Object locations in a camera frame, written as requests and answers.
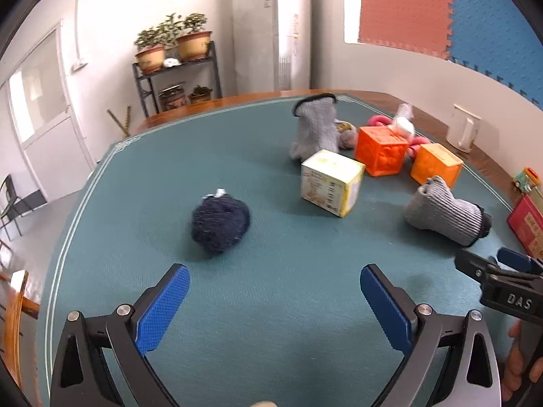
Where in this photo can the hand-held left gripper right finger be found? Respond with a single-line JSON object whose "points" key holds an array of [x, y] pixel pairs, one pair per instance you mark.
{"points": [[386, 309]]}

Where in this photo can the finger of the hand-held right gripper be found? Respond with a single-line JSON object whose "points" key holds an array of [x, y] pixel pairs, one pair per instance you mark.
{"points": [[515, 258], [468, 260]]}

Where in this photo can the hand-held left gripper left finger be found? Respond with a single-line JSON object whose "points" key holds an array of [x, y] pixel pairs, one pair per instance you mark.
{"points": [[163, 309]]}

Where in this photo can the red storage box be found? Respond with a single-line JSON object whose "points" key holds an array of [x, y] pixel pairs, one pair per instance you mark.
{"points": [[526, 220]]}

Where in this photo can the grey knitted glove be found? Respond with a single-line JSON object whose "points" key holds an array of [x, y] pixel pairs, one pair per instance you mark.
{"points": [[445, 214], [316, 131]]}

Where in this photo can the orange toy cube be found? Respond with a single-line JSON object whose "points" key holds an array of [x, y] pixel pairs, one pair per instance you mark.
{"points": [[437, 165], [382, 152]]}

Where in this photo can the grey sock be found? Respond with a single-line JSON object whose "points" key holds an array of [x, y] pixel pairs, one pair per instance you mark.
{"points": [[348, 135]]}

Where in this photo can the person's right hand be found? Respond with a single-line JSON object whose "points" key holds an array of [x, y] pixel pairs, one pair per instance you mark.
{"points": [[514, 369]]}

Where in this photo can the small toy car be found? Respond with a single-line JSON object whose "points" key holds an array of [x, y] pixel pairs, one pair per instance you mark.
{"points": [[526, 180]]}

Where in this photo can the navy blue sock ball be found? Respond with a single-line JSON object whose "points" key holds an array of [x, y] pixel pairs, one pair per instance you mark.
{"points": [[220, 224]]}

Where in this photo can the white mug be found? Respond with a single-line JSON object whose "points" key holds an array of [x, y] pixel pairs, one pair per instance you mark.
{"points": [[460, 129]]}

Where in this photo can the yellow and white carton box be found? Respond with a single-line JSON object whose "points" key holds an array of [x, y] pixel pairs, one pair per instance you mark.
{"points": [[331, 182]]}

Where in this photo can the wooden chair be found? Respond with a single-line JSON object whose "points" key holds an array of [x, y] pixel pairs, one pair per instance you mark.
{"points": [[17, 313]]}

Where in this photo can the white sock ball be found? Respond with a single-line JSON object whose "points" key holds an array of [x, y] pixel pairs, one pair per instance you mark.
{"points": [[403, 126]]}

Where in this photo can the black metal chair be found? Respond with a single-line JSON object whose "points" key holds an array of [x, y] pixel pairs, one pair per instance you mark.
{"points": [[21, 203]]}

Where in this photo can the wooden sticks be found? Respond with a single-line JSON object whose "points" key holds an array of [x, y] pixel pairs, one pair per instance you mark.
{"points": [[121, 125]]}

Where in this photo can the decorated brown pot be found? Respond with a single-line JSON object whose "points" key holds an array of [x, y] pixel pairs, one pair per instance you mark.
{"points": [[173, 101]]}

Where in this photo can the white door with window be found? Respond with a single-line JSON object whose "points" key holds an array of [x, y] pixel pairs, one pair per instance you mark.
{"points": [[46, 135]]}

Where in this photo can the black metal plant rack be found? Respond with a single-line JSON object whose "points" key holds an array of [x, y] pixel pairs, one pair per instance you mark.
{"points": [[144, 93]]}

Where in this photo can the small potted plant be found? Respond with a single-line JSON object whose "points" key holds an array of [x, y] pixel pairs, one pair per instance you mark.
{"points": [[200, 95]]}

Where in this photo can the small white ornament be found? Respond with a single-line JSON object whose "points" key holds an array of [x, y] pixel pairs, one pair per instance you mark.
{"points": [[171, 62]]}

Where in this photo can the potted plant in clay pot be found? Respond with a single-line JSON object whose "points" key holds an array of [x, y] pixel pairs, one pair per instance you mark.
{"points": [[193, 44], [150, 57]]}

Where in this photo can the leafy green potted plant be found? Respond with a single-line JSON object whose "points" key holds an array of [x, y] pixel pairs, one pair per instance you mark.
{"points": [[169, 29]]}

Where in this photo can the white standing air conditioner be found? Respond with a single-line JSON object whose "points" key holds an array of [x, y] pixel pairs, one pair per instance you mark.
{"points": [[271, 29]]}

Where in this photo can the blue foam wall mat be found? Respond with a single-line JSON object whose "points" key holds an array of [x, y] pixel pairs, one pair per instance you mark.
{"points": [[496, 21]]}

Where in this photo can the white wall socket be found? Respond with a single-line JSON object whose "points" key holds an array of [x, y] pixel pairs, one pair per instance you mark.
{"points": [[79, 66]]}

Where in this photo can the red foam wall mat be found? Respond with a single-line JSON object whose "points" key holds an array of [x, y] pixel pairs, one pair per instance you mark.
{"points": [[403, 4]]}

